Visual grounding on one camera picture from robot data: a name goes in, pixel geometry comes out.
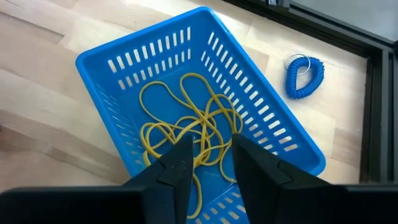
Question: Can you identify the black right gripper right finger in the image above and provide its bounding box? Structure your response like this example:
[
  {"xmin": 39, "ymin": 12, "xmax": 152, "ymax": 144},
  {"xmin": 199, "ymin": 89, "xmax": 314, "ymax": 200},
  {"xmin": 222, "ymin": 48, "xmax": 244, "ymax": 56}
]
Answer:
[{"xmin": 231, "ymin": 133, "xmax": 333, "ymax": 224}]

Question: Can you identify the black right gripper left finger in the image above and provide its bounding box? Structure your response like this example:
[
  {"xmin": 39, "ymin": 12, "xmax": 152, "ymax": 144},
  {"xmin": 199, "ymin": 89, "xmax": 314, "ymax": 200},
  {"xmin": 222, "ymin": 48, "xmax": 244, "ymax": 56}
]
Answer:
[{"xmin": 123, "ymin": 133, "xmax": 195, "ymax": 224}]

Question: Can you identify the yellow rubber band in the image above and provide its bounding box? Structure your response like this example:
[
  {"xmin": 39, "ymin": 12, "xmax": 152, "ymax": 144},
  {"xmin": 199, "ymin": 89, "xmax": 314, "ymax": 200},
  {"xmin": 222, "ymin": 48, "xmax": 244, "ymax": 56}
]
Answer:
[
  {"xmin": 138, "ymin": 81, "xmax": 218, "ymax": 147},
  {"xmin": 179, "ymin": 72, "xmax": 244, "ymax": 184},
  {"xmin": 139, "ymin": 116, "xmax": 237, "ymax": 220}
]

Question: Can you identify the blue plastic basket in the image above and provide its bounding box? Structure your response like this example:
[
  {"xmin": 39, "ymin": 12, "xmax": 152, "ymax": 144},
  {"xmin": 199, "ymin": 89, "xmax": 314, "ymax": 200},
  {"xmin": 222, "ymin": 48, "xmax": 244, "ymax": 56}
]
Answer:
[{"xmin": 75, "ymin": 6, "xmax": 326, "ymax": 224}]

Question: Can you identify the blue coil keychain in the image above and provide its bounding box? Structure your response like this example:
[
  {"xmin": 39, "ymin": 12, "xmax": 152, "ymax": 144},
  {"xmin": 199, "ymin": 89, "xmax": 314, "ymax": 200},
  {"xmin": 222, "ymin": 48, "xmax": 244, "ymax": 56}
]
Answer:
[{"xmin": 285, "ymin": 53, "xmax": 325, "ymax": 100}]

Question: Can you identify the black aluminium table frame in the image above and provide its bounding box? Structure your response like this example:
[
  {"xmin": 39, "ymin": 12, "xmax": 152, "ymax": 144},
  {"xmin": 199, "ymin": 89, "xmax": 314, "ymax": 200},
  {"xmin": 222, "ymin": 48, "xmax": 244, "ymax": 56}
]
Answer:
[{"xmin": 223, "ymin": 0, "xmax": 398, "ymax": 184}]

